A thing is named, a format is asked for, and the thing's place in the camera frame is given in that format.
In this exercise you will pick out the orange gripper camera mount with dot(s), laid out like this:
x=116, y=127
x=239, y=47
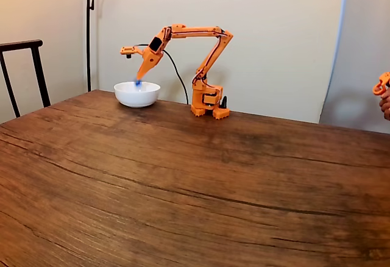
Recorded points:
x=129, y=50

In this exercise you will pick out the black table clamp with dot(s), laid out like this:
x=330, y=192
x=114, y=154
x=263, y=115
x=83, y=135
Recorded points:
x=225, y=102

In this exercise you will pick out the dark wooden chair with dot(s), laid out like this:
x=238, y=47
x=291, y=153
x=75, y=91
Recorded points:
x=21, y=44

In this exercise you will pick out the person's hand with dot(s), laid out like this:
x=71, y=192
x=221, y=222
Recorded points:
x=386, y=104

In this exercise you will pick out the white bowl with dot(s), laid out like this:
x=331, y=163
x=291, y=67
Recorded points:
x=137, y=96

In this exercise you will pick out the black floor lamp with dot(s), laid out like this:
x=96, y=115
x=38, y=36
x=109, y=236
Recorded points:
x=88, y=35

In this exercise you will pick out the pale curtain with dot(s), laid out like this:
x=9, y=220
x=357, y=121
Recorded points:
x=359, y=35

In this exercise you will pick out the blue cube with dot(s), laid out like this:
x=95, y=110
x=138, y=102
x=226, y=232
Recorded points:
x=138, y=83

